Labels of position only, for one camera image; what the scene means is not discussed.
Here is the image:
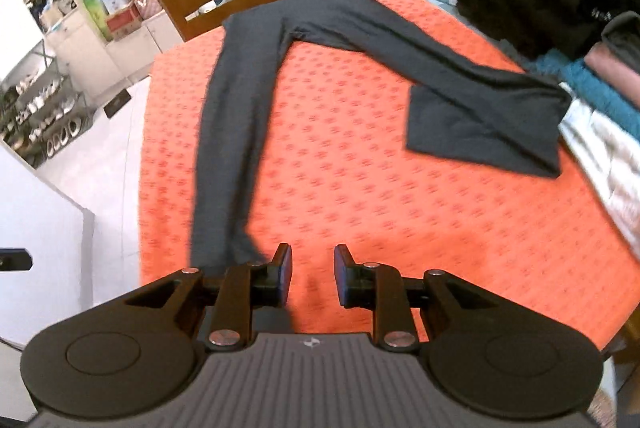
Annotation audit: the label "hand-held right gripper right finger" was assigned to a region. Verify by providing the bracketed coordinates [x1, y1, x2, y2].
[334, 244, 493, 353]

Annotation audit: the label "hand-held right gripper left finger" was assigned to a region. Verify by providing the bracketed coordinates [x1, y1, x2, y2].
[125, 243, 293, 352]

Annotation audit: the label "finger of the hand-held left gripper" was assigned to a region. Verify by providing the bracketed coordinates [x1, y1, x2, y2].
[0, 249, 34, 272]

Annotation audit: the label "dark grey pants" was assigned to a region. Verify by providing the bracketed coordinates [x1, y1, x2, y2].
[190, 0, 573, 279]

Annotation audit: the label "folded pastel clothes stack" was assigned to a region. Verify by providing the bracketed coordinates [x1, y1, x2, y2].
[525, 48, 640, 144]

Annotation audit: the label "white panel board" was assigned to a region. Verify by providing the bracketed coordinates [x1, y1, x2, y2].
[0, 143, 96, 351]

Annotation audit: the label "orange patterned tablecloth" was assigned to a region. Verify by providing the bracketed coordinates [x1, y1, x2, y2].
[137, 0, 640, 354]

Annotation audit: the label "metal shoe rack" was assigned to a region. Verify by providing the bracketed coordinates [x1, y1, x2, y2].
[0, 43, 96, 169]

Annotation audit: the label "green bottle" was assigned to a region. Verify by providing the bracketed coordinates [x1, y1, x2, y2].
[81, 0, 112, 42]

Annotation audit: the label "red box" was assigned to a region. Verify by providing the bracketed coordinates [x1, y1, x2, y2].
[105, 3, 144, 41]

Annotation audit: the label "white folded cloth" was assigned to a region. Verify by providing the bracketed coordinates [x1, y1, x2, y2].
[557, 80, 640, 259]

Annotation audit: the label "pink folded garment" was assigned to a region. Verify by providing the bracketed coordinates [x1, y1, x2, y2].
[585, 43, 640, 95]

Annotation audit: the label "grey folded garment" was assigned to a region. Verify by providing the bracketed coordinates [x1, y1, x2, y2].
[600, 13, 640, 74]

